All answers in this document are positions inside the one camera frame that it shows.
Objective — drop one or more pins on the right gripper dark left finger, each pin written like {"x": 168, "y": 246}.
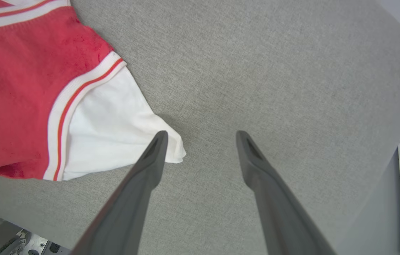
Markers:
{"x": 125, "y": 212}

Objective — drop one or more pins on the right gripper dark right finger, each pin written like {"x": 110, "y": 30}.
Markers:
{"x": 285, "y": 219}

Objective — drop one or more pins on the red white basketball jersey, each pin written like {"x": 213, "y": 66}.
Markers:
{"x": 15, "y": 88}

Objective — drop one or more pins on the grey fabric sofa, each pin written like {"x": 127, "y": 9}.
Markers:
{"x": 256, "y": 71}

